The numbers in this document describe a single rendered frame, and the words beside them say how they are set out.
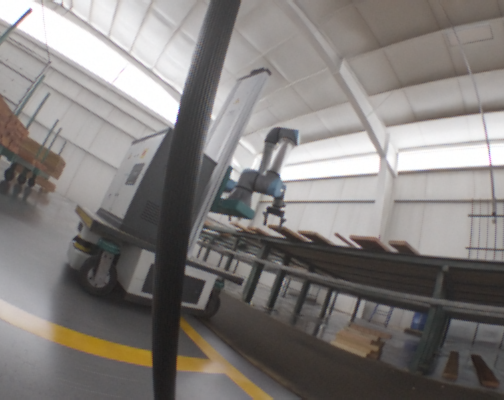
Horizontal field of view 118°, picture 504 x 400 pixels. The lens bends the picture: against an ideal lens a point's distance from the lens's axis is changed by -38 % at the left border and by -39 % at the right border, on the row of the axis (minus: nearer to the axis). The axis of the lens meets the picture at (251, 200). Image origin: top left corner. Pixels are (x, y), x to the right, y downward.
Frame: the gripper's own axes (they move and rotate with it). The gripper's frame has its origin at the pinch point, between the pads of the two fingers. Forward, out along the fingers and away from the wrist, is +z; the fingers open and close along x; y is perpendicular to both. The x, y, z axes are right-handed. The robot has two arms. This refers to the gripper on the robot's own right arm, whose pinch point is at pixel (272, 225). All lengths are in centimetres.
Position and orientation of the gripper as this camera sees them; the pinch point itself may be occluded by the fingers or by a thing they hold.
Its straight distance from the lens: 180.4
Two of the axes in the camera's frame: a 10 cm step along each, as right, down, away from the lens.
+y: -6.3, -0.4, -7.7
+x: 7.5, 2.5, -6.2
